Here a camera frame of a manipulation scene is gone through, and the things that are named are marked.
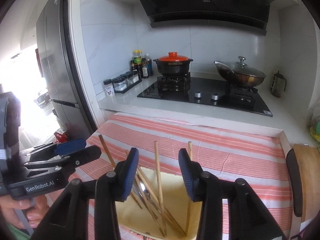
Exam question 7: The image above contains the green sleeve forearm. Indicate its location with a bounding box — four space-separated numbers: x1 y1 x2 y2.
7 223 30 240

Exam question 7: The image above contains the left hand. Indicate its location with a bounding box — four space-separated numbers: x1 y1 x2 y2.
0 194 50 229

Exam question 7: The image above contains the wooden chopstick in holder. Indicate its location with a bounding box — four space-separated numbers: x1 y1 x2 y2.
137 166 185 236
133 174 166 237

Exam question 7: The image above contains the metal spoon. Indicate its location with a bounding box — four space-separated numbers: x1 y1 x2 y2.
139 182 159 213

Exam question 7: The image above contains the cream utensil holder box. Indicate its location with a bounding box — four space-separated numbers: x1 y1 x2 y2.
116 167 202 239

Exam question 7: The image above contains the pink striped table cloth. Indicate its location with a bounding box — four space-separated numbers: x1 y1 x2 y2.
44 112 293 240

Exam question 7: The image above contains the white spice jar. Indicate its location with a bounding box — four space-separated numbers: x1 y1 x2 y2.
103 79 114 98

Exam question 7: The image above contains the black gas stove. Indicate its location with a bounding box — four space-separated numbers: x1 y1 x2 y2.
138 73 273 117

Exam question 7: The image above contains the wok with glass lid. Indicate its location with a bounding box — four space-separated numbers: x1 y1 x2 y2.
214 56 266 88

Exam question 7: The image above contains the black clay pot red lid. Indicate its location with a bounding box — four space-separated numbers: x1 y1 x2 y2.
153 52 193 77

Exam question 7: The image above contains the grey refrigerator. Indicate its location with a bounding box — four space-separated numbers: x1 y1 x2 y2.
36 0 97 140

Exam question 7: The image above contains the sauce bottles group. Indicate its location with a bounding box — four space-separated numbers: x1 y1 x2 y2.
130 50 153 79

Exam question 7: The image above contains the wooden cutting board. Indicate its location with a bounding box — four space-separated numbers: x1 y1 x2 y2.
286 144 319 222

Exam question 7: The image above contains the dark glass kettle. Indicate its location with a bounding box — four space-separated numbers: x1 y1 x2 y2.
271 71 287 98

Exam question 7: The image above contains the plastic bag with sponges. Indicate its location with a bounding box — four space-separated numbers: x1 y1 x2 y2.
310 101 320 142

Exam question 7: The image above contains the black range hood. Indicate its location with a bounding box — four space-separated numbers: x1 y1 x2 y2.
139 0 275 36

